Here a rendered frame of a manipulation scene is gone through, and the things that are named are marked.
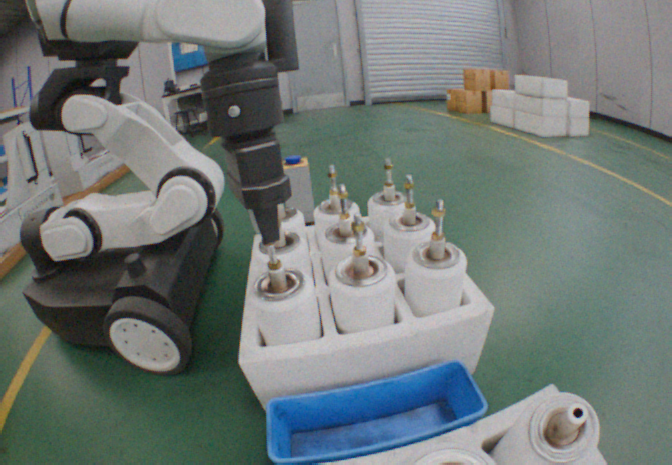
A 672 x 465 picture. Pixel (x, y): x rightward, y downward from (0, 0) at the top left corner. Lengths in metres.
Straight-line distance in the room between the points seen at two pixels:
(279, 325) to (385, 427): 0.26
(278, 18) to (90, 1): 0.22
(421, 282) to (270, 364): 0.24
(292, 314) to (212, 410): 0.31
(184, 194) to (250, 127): 0.37
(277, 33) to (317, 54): 5.16
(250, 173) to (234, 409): 0.45
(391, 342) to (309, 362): 0.12
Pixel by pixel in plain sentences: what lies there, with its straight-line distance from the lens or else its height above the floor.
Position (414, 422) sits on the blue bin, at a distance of 0.56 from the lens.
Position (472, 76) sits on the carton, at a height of 0.49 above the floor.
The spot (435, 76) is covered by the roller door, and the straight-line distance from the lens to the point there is 6.08.
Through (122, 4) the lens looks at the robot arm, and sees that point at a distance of 0.37.
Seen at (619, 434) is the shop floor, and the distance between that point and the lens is 0.69.
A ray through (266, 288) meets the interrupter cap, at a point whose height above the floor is 0.25.
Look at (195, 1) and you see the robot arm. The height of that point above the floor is 0.61.
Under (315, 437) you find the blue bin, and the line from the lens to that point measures 0.56.
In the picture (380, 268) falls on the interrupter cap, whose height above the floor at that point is 0.25.
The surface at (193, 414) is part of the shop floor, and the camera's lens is 0.66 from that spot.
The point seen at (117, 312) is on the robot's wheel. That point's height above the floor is 0.19.
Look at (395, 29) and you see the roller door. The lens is 5.84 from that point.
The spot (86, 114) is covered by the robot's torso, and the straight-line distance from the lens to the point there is 0.75.
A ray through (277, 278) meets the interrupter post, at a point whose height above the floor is 0.27.
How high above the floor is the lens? 0.51
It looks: 25 degrees down
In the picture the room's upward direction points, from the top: 6 degrees counter-clockwise
